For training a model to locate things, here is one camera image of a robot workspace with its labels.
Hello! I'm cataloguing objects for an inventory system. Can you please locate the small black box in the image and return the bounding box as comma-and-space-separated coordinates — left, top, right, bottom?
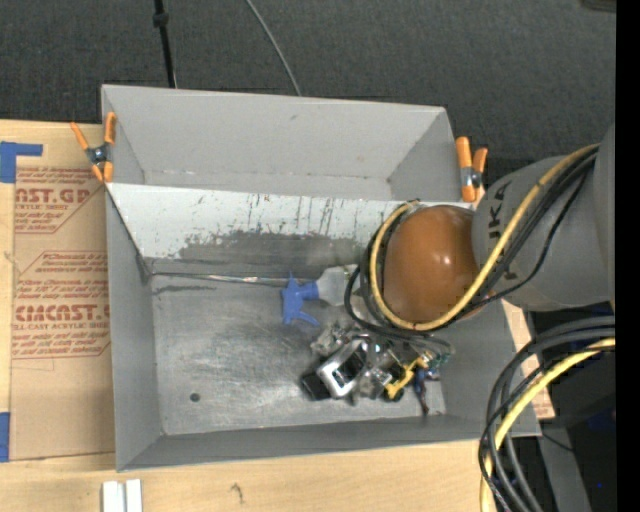
299, 372, 332, 402

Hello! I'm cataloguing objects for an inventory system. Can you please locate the clear spray bottle blue trigger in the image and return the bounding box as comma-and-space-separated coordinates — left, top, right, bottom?
280, 266, 362, 329

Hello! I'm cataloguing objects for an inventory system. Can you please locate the grey metal bin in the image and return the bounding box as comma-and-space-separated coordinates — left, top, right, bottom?
99, 83, 544, 473

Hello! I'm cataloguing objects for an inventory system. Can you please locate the brown cardboard board red print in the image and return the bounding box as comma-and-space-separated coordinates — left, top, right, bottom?
0, 118, 557, 462

